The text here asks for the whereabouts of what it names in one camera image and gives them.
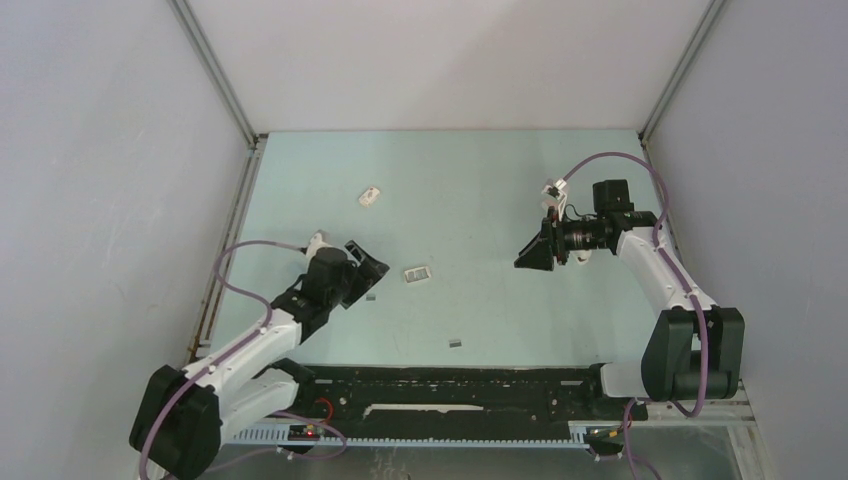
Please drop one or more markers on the aluminium frame rail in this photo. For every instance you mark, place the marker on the aluminium frame rail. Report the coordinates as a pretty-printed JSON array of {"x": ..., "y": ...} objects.
[{"x": 301, "y": 432}]

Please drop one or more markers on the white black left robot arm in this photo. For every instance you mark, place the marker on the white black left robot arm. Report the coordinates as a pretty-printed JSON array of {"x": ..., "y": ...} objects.
[{"x": 186, "y": 414}]

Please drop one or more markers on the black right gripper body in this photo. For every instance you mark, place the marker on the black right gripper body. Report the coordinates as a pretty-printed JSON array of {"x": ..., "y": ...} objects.
[{"x": 573, "y": 235}]

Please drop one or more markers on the small white staple box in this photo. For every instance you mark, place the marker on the small white staple box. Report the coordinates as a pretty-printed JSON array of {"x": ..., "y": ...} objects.
[{"x": 369, "y": 196}]

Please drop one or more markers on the white stapler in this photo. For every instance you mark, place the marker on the white stapler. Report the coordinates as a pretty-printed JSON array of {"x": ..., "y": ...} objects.
[{"x": 581, "y": 257}]

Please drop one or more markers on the white staple tray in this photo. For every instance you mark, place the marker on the white staple tray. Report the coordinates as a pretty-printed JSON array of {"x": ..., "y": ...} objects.
[{"x": 417, "y": 274}]

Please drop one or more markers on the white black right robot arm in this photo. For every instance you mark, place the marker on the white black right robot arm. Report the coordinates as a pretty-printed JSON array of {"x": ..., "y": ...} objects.
[{"x": 694, "y": 351}]

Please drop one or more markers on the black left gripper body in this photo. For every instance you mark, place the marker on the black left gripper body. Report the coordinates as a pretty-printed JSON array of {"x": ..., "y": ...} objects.
[{"x": 337, "y": 294}]

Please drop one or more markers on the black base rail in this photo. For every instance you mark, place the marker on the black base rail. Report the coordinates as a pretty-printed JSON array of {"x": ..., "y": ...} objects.
[{"x": 452, "y": 404}]

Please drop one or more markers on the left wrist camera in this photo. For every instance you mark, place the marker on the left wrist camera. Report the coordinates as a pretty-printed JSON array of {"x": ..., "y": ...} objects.
[{"x": 320, "y": 250}]

